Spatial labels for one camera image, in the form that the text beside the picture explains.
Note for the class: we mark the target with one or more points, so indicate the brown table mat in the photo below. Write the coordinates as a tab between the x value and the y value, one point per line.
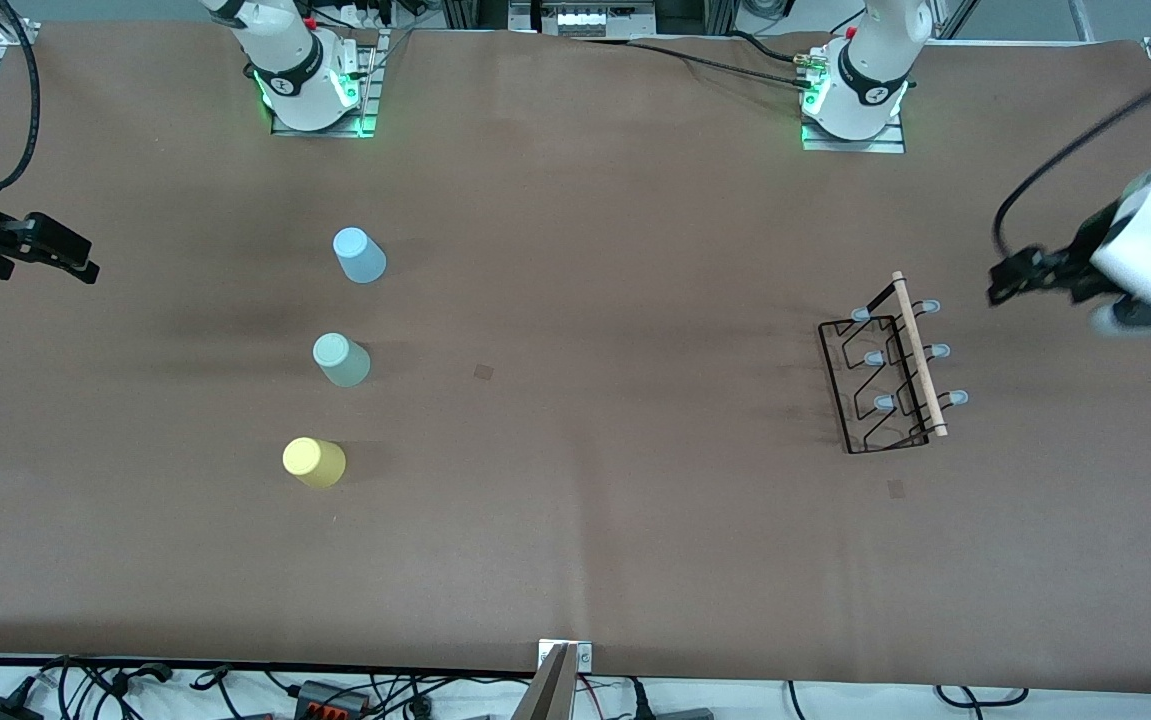
635	560

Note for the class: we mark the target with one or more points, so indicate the black power adapter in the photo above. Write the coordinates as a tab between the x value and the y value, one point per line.
0	710

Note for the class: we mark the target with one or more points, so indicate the black orange connector block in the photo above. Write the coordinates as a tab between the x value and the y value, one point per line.
333	698

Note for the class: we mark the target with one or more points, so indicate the silver metal bracket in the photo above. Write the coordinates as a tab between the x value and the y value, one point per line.
585	655

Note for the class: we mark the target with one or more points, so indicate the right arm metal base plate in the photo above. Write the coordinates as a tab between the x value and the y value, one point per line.
367	100

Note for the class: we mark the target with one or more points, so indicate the yellow plastic cup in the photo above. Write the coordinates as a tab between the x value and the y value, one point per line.
314	463

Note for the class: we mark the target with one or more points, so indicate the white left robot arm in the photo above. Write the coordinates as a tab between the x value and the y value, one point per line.
870	60

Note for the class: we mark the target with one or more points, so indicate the light blue plastic cup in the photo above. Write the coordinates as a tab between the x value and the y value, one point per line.
360	256

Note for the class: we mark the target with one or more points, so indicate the pale green plastic cup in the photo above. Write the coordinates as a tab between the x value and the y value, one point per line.
341	361

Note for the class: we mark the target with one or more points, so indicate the grey camera pole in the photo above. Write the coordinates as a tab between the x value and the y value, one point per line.
547	695

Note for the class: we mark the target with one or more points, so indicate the grey control box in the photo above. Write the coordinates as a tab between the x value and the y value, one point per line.
585	18

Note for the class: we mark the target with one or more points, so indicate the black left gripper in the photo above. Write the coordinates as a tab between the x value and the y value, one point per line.
1078	262

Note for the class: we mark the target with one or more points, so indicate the white power strip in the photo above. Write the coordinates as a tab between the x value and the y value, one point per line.
363	14

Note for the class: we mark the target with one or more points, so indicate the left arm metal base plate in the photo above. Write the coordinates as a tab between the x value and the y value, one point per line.
850	145

